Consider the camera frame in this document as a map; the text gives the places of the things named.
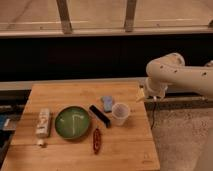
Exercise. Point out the green ceramic bowl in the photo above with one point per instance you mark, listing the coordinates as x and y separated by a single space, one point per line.
72 122

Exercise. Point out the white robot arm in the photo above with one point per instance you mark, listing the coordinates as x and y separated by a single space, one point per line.
171 70

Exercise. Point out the black rectangular bar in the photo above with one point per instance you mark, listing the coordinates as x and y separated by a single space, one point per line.
100 115

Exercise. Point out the clear plastic cup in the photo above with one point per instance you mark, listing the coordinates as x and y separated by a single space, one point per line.
120 113

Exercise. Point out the white tube with cap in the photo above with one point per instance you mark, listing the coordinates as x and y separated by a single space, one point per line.
43 126

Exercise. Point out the red oblong object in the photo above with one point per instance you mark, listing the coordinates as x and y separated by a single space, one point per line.
96 140

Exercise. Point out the blue sponge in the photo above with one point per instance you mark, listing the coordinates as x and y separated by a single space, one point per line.
107 103

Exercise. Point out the wooden cutting board table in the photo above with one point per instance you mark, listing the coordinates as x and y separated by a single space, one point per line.
129 147

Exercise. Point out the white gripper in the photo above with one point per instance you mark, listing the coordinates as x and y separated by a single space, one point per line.
152 88

